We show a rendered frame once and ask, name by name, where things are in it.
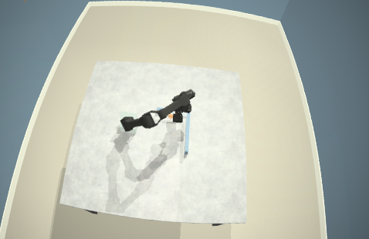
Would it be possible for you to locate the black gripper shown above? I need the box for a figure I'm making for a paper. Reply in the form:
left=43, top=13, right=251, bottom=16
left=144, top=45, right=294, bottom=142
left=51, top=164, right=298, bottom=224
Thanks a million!
left=173, top=107, right=183, bottom=123

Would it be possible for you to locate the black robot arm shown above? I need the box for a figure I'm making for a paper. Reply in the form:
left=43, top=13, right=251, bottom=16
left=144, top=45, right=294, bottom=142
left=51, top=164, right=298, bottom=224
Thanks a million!
left=120, top=89, right=195, bottom=131

